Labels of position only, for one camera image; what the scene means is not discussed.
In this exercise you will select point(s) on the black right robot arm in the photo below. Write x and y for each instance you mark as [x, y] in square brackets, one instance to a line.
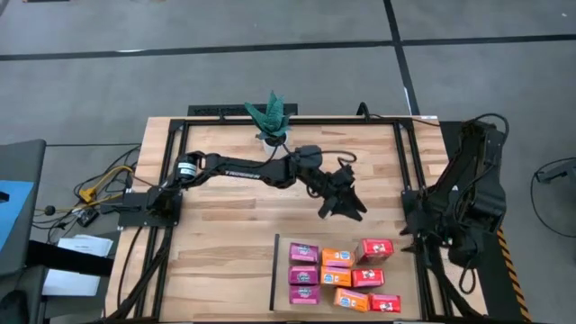
[468, 193]

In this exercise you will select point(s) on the pink Raisin Bran box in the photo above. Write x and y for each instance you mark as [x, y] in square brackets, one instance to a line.
[303, 252]
[304, 294]
[303, 275]

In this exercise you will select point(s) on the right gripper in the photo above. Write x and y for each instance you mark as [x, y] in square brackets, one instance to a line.
[420, 220]

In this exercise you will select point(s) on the black table clamp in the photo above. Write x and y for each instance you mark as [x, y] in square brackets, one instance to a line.
[362, 108]

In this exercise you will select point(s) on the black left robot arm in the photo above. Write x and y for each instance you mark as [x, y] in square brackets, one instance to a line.
[243, 173]

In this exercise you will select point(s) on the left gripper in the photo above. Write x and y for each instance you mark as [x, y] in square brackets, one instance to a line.
[337, 182]

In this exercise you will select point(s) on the black knob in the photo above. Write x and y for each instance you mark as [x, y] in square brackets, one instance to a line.
[50, 210]

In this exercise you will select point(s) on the green snake plant white pot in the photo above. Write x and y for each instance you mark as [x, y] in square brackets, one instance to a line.
[270, 118]

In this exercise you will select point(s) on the black bar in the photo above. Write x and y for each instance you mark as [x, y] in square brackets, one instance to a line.
[67, 261]

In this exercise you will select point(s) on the red Froot Loops box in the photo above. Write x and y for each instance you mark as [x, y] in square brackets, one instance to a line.
[375, 250]
[385, 303]
[367, 277]

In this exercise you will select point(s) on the grey cabinet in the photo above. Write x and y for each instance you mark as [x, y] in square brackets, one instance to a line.
[22, 162]

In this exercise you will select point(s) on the black aluminium table frame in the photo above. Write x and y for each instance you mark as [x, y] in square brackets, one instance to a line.
[216, 122]

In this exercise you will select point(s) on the black mat yellow striped edge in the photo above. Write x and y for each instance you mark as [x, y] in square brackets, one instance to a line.
[504, 270]

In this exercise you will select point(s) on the orange Mini Wheats box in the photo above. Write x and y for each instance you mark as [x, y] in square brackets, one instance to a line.
[335, 276]
[351, 300]
[338, 258]

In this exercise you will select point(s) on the white paper sheets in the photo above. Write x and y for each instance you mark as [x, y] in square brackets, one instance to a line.
[85, 245]

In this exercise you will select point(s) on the blue sheet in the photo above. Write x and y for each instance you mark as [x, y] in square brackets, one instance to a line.
[13, 211]

